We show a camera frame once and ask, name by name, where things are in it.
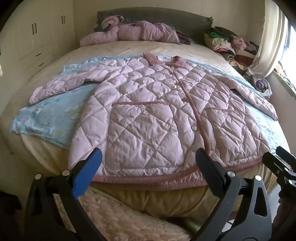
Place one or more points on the bag of clothes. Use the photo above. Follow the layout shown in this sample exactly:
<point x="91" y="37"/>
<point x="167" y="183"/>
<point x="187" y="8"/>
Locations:
<point x="261" y="84"/>

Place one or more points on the pink and teal garment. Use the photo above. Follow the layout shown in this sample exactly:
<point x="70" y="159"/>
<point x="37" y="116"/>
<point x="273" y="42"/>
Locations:
<point x="107" y="24"/>

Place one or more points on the crumpled pink padded jacket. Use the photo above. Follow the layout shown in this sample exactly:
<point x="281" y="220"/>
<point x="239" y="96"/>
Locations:
<point x="138" y="31"/>

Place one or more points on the pile of folded clothes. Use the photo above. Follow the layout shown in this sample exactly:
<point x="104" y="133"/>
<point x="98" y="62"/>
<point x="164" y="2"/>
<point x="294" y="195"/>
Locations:
<point x="222" y="41"/>

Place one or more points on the light blue printed blanket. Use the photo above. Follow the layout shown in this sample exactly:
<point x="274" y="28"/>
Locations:
<point x="53" y="115"/>

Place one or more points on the cream wardrobe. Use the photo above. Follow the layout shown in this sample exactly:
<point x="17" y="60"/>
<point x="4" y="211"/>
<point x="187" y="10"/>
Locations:
<point x="34" y="30"/>

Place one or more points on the pink quilted jacket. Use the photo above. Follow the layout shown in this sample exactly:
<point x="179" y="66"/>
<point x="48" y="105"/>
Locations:
<point x="148" y="115"/>

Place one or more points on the window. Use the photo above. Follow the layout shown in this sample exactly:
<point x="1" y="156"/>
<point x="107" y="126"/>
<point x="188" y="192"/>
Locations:
<point x="290" y="58"/>

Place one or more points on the bed with beige cover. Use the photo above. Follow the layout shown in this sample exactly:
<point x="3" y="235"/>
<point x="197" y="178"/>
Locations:
<point x="166" y="199"/>

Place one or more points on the grey upholstered headboard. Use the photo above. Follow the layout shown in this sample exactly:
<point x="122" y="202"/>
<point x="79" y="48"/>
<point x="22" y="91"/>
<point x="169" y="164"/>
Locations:
<point x="161" y="16"/>

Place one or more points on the striped folded clothes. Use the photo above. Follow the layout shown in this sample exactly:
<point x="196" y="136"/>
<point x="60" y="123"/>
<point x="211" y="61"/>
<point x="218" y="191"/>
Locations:
<point x="185" y="37"/>

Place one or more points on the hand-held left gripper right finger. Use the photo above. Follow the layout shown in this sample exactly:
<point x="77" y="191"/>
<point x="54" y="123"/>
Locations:
<point x="207" y="167"/>

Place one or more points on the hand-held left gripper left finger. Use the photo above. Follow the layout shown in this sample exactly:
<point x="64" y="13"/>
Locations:
<point x="88" y="167"/>

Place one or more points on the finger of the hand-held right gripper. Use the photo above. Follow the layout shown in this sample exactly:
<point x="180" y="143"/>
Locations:
<point x="285" y="154"/>
<point x="272" y="163"/>

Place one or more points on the pink fluffy rug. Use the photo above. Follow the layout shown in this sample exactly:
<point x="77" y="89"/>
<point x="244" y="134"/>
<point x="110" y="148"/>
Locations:
<point x="120" y="220"/>

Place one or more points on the cream curtain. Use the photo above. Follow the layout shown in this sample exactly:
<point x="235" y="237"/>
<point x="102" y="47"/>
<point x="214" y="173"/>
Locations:
<point x="268" y="46"/>

